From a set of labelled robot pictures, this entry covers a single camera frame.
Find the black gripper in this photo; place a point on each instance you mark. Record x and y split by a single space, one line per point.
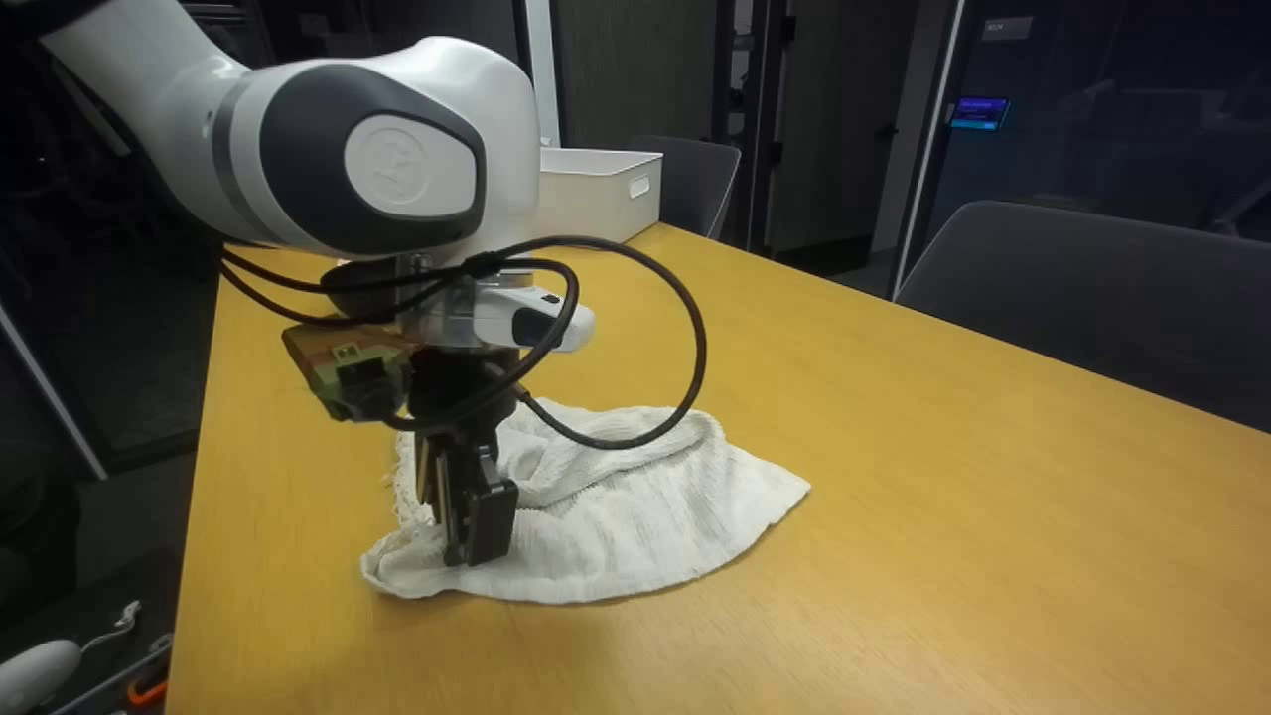
462 399

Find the grey chair right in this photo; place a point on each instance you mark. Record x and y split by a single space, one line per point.
1163 306

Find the grey chair far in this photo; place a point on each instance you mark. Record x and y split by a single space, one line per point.
697 180

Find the white towel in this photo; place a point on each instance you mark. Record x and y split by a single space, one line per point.
595 522

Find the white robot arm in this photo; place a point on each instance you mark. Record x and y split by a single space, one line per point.
421 158

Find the grey chair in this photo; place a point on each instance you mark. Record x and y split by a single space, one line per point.
1163 306
697 180

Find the white plastic bin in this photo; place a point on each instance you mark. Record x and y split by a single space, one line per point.
596 192

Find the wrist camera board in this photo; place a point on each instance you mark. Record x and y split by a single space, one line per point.
351 372

